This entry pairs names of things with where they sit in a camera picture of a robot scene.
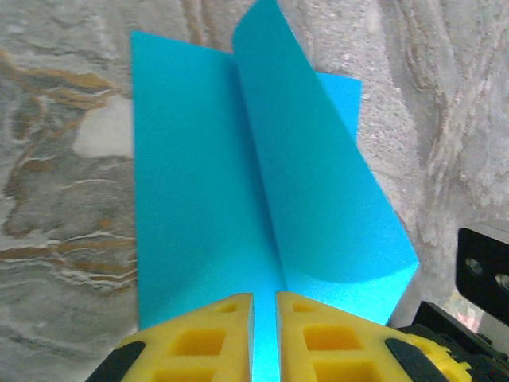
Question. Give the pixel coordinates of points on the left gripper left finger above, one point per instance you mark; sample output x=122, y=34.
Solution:
x=242, y=342

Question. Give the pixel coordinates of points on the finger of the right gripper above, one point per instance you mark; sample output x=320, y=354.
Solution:
x=445, y=354

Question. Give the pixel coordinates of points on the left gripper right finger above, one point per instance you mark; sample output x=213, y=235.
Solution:
x=290, y=346

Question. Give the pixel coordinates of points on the blue paper sheet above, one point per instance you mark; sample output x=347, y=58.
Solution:
x=199, y=179

